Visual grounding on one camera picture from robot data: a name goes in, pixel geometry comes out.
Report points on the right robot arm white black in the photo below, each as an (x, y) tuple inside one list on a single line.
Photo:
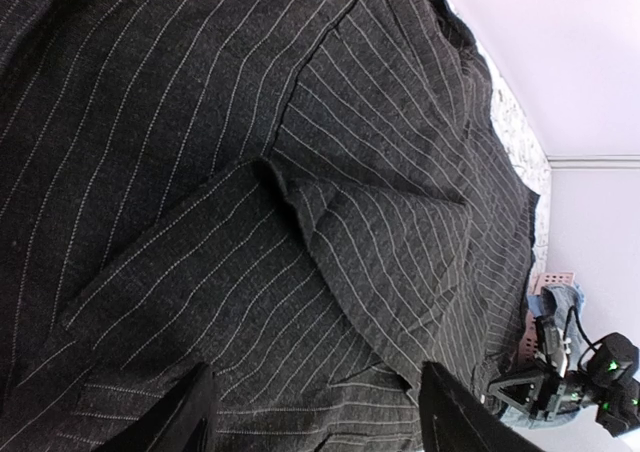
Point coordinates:
[(613, 363)]

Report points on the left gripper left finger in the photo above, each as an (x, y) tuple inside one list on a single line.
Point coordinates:
[(184, 419)]

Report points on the floral patterned table mat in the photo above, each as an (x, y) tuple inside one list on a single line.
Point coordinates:
[(517, 136)]

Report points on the light denim jacket with buttons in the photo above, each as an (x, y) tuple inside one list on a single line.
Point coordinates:
[(564, 303)]

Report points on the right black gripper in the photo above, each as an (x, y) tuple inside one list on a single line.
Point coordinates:
[(540, 392)]

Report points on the right aluminium frame post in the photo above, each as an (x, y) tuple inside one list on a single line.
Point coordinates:
[(594, 162)]

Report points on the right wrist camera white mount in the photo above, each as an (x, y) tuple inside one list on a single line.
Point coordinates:
[(552, 347)]

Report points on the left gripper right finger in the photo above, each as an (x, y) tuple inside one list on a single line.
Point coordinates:
[(452, 419)]

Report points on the black pinstriped shirt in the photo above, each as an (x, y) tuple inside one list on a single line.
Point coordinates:
[(306, 195)]

